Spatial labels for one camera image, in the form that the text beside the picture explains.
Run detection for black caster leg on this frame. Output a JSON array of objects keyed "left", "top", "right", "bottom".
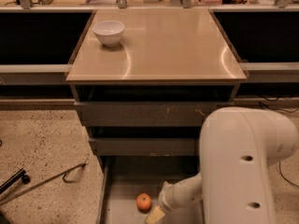
[{"left": 0, "top": 169, "right": 30, "bottom": 194}]

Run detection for middle grey drawer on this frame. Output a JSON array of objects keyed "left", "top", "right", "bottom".
[{"left": 88, "top": 127, "right": 200, "bottom": 156}]

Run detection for black power adapter with cable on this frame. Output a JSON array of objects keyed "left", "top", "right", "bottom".
[{"left": 257, "top": 94, "right": 299, "bottom": 189}]

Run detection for bottom grey open drawer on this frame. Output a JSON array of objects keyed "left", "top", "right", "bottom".
[{"left": 98, "top": 156, "right": 198, "bottom": 224}]

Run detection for grey drawer cabinet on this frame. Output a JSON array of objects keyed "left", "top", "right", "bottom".
[{"left": 65, "top": 7, "right": 249, "bottom": 224}]

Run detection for white ceramic bowl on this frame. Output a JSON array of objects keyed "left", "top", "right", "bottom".
[{"left": 93, "top": 21, "right": 125, "bottom": 47}]

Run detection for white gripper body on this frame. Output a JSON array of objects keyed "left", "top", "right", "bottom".
[{"left": 158, "top": 181, "right": 186, "bottom": 211}]

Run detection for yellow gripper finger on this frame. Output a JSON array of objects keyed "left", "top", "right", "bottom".
[{"left": 145, "top": 206, "right": 165, "bottom": 224}]

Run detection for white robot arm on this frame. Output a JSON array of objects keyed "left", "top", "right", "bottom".
[{"left": 145, "top": 107, "right": 299, "bottom": 224}]

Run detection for top grey drawer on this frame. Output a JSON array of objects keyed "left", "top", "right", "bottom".
[{"left": 74, "top": 85, "right": 235, "bottom": 128}]

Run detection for orange fruit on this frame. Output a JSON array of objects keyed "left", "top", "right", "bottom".
[{"left": 136, "top": 193, "right": 151, "bottom": 212}]

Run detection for metal hook rod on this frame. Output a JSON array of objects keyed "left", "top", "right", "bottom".
[{"left": 0, "top": 162, "right": 87, "bottom": 206}]

